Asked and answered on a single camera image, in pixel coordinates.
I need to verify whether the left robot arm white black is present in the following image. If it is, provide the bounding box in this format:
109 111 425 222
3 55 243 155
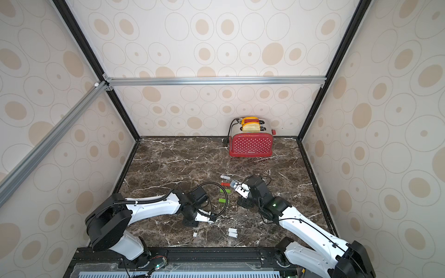
85 188 216 268

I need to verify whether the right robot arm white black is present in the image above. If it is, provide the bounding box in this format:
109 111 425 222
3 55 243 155
230 175 376 278

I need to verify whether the red toaster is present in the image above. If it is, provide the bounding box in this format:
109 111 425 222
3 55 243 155
229 122 275 158

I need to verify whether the yellow toast front slice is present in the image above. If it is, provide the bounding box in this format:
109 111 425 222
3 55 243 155
242 122 261 133

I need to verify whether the yellow toast slice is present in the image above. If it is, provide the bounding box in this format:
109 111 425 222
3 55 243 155
242 122 261 133
242 117 260 125

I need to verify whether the yellow toast back slice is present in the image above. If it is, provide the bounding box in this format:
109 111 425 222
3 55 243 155
242 117 260 125

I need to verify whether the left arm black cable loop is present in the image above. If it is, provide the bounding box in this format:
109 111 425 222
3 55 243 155
194 181 229 220

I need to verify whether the black toaster power cable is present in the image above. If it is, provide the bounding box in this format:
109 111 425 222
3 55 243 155
222 119 242 147

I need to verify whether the horizontal aluminium rail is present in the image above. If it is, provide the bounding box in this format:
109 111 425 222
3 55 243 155
104 74 327 87

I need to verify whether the left diagonal aluminium rail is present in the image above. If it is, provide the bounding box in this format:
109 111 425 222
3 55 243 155
1 81 107 205

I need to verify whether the left black frame post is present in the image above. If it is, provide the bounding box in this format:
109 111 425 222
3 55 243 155
52 0 140 141

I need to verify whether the black frame post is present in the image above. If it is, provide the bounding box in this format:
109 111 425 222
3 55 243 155
52 0 140 141
297 0 372 142

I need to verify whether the right black frame post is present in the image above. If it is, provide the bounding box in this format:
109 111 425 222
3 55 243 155
297 0 372 142

